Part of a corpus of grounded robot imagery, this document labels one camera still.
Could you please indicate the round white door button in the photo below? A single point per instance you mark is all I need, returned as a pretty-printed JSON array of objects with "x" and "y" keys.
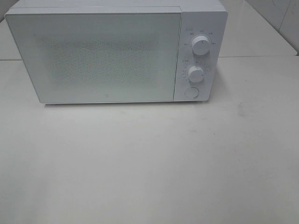
[{"x": 192, "y": 93}]

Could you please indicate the white timer knob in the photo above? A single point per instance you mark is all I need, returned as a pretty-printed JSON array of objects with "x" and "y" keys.
[{"x": 196, "y": 74}]

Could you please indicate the upper white power knob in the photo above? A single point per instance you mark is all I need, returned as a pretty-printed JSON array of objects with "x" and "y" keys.
[{"x": 200, "y": 45}]

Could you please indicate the white microwave oven body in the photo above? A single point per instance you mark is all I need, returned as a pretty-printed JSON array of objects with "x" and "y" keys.
[{"x": 119, "y": 51}]

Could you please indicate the white microwave door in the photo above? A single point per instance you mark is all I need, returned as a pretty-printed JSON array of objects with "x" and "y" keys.
[{"x": 98, "y": 54}]

